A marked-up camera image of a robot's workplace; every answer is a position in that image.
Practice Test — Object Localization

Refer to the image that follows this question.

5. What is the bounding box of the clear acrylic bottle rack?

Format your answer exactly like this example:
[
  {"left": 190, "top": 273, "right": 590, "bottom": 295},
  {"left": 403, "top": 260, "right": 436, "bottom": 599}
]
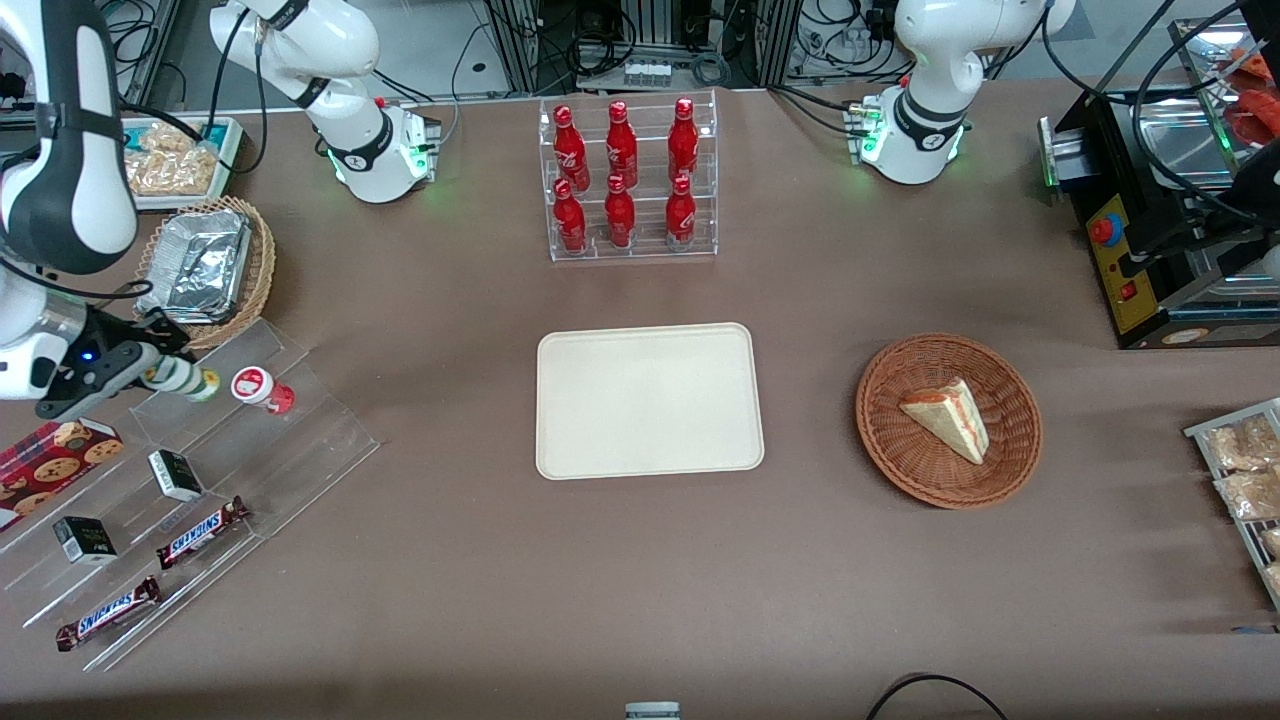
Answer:
[{"left": 538, "top": 88, "right": 719, "bottom": 263}]

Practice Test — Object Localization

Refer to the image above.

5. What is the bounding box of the red gum bottle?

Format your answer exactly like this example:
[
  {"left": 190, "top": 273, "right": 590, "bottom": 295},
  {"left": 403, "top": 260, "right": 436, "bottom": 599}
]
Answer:
[{"left": 230, "top": 366, "right": 296, "bottom": 416}]

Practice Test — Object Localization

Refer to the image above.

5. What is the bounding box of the green label gum bottle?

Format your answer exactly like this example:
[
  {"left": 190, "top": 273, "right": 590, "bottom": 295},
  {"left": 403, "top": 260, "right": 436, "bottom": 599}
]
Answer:
[{"left": 143, "top": 357, "right": 222, "bottom": 404}]

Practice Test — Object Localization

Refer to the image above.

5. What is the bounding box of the wrapped triangle sandwich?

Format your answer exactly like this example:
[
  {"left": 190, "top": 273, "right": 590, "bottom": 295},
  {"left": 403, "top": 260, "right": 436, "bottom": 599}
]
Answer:
[{"left": 898, "top": 377, "right": 991, "bottom": 466}]

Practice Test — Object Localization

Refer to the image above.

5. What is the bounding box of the clear bag of nut bars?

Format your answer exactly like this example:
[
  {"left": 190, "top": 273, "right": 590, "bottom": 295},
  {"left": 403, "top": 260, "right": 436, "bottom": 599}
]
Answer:
[{"left": 124, "top": 121, "right": 217, "bottom": 195}]

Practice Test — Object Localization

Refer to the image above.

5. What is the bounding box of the white wire rack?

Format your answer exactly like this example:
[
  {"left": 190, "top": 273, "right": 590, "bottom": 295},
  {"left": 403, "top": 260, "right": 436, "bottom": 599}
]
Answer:
[{"left": 1183, "top": 397, "right": 1280, "bottom": 613}]

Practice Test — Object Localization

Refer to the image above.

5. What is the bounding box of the clear acrylic stepped shelf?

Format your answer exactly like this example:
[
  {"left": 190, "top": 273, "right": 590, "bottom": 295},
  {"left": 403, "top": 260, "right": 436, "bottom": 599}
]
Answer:
[{"left": 0, "top": 318, "right": 381, "bottom": 673}]

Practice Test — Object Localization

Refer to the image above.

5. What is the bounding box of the brown Snickers bar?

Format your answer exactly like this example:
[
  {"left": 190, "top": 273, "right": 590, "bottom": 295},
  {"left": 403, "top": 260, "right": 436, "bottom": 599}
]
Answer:
[
  {"left": 55, "top": 575, "right": 163, "bottom": 653},
  {"left": 155, "top": 496, "right": 251, "bottom": 571}
]

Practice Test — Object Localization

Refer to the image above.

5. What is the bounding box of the aluminium foil container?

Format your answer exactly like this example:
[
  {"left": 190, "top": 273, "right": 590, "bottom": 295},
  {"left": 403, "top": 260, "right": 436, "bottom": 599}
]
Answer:
[{"left": 135, "top": 208, "right": 252, "bottom": 324}]

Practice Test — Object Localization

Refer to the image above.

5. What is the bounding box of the foil container in basket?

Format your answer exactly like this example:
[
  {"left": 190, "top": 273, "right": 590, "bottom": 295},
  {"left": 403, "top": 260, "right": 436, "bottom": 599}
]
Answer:
[{"left": 133, "top": 195, "right": 277, "bottom": 351}]

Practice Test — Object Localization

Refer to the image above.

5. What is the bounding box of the white snack bin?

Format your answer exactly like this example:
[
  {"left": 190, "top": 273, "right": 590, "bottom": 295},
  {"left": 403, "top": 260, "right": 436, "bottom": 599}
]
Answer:
[{"left": 120, "top": 115, "right": 247, "bottom": 212}]

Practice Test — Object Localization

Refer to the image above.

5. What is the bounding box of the round brown wicker basket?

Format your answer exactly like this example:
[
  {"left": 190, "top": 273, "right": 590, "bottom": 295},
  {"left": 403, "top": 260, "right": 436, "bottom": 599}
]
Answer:
[{"left": 855, "top": 332, "right": 1044, "bottom": 511}]

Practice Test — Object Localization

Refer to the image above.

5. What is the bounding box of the cream plastic tray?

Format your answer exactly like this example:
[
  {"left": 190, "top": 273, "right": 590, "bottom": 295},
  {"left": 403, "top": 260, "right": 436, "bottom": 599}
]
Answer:
[{"left": 535, "top": 322, "right": 766, "bottom": 481}]

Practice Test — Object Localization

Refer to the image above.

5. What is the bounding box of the red cola bottle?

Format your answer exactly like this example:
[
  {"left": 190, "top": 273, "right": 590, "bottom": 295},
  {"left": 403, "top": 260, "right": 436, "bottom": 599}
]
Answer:
[
  {"left": 665, "top": 175, "right": 698, "bottom": 248},
  {"left": 553, "top": 178, "right": 589, "bottom": 255},
  {"left": 604, "top": 174, "right": 637, "bottom": 250},
  {"left": 606, "top": 100, "right": 639, "bottom": 189},
  {"left": 552, "top": 104, "right": 592, "bottom": 193},
  {"left": 668, "top": 97, "right": 700, "bottom": 184}
]

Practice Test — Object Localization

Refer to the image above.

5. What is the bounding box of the black cable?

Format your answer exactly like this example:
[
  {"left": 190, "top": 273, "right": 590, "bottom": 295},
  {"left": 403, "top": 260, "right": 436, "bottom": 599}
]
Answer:
[{"left": 865, "top": 674, "right": 1007, "bottom": 720}]

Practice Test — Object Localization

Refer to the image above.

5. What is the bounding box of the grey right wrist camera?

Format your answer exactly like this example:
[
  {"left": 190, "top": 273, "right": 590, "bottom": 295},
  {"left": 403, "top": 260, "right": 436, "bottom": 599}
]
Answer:
[{"left": 36, "top": 343, "right": 147, "bottom": 421}]

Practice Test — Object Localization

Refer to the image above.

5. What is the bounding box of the red plaid cookie box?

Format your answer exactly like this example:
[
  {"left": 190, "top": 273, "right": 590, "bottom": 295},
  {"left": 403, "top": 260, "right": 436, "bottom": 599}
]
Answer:
[{"left": 0, "top": 418, "right": 126, "bottom": 532}]

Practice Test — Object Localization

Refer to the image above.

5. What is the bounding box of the small black box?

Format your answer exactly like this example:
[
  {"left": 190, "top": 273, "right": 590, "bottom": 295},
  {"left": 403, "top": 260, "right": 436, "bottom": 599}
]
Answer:
[
  {"left": 148, "top": 449, "right": 204, "bottom": 503},
  {"left": 52, "top": 516, "right": 118, "bottom": 566}
]

